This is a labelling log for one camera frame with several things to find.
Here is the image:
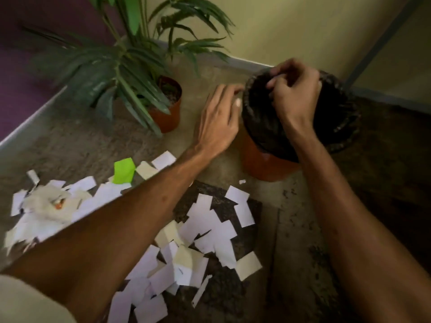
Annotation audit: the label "dark speckled mat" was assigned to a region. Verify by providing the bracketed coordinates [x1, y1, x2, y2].
[162, 180, 264, 323]

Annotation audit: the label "person's left forearm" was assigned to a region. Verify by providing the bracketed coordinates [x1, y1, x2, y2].
[2, 146, 215, 323]

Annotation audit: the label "person's right forearm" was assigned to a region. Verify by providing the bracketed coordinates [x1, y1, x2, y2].
[292, 127, 431, 323]

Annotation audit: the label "beige shirt sleeve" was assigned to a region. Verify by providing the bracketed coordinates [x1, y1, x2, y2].
[0, 274, 77, 323]

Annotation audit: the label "black plastic bin bag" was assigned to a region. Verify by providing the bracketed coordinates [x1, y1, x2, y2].
[241, 68, 361, 164]

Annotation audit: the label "pile of white paper scraps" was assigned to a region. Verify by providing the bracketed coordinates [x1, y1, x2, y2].
[3, 151, 263, 323]

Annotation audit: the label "orange plastic bin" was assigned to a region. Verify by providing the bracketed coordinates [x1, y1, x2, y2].
[240, 127, 301, 182]

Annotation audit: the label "person's left hand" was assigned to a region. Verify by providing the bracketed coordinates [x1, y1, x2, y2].
[195, 83, 246, 159]

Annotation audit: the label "green leafy plant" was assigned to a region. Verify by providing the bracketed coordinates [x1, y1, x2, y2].
[22, 0, 236, 137]

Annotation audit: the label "orange plant pot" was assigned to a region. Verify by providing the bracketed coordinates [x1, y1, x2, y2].
[147, 75, 183, 134]

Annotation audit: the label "bright green paper piece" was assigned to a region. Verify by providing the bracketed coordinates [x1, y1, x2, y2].
[112, 157, 136, 185]

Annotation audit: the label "person's right hand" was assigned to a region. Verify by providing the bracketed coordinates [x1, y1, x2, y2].
[266, 58, 323, 137]

